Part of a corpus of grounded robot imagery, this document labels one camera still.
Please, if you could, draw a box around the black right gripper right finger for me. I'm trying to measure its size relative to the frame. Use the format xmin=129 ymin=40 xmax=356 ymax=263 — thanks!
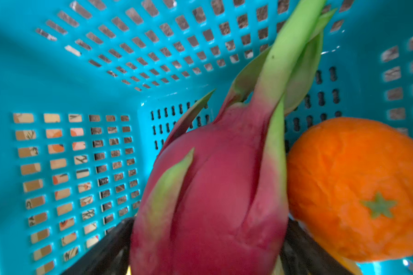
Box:
xmin=279 ymin=219 xmax=351 ymax=275

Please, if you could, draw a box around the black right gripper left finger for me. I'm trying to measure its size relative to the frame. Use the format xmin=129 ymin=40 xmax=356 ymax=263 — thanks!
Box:
xmin=63 ymin=217 xmax=135 ymax=275

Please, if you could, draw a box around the pink dragon fruit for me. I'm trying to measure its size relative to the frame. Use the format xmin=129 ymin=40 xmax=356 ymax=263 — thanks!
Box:
xmin=130 ymin=1 xmax=334 ymax=275

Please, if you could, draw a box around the orange tangerine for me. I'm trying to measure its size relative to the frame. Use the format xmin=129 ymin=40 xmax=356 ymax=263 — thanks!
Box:
xmin=287 ymin=118 xmax=413 ymax=262

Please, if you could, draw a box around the teal plastic basket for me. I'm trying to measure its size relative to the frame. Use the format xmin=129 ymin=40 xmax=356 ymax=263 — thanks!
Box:
xmin=0 ymin=1 xmax=413 ymax=275

